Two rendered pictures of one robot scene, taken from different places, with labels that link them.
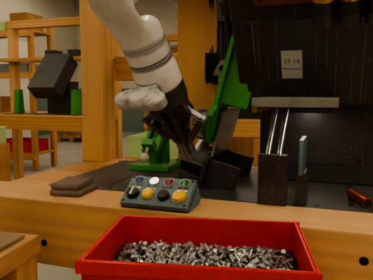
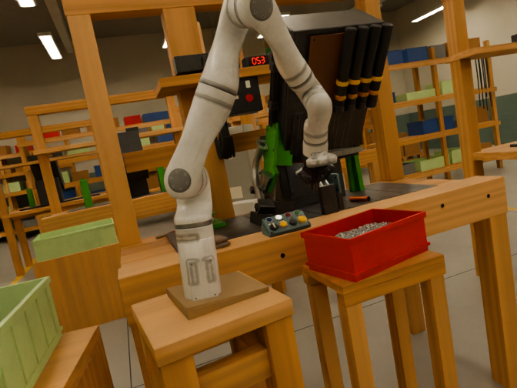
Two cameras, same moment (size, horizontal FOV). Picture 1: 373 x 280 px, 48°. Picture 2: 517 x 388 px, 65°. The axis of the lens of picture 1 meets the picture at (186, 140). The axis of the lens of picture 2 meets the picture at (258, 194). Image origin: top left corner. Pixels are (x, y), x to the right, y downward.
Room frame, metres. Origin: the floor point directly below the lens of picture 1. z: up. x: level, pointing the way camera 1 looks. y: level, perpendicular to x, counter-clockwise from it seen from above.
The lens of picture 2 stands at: (-0.17, 0.94, 1.21)
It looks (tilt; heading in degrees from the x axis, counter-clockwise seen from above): 7 degrees down; 323
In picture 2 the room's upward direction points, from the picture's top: 11 degrees counter-clockwise
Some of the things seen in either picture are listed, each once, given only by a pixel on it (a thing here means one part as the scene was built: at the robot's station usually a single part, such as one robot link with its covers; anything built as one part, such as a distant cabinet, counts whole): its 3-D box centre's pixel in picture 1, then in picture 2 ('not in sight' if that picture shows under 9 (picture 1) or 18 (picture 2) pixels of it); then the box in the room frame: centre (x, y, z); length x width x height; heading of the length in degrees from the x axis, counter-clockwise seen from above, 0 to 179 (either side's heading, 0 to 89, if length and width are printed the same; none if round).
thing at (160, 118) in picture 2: not in sight; (114, 174); (8.04, -1.82, 1.12); 3.01 x 0.54 x 2.24; 71
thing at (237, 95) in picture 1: (240, 80); (278, 149); (1.07, -0.13, 1.17); 0.13 x 0.12 x 0.20; 71
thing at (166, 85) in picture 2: not in sight; (254, 75); (1.35, -0.31, 1.52); 0.90 x 0.25 x 0.04; 71
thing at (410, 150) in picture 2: not in sight; (393, 148); (6.40, -8.88, 0.37); 1.20 x 0.81 x 0.74; 73
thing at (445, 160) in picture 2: not in sight; (430, 115); (3.49, -5.73, 1.14); 2.45 x 0.55 x 2.28; 71
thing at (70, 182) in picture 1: (74, 185); (213, 242); (1.00, 0.27, 0.91); 0.10 x 0.08 x 0.03; 168
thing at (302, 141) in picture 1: (302, 169); (334, 191); (0.92, -0.26, 0.97); 0.10 x 0.02 x 0.14; 161
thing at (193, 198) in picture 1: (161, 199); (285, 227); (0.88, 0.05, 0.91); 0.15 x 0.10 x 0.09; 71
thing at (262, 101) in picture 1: (301, 103); (318, 155); (0.98, -0.27, 1.11); 0.39 x 0.16 x 0.03; 161
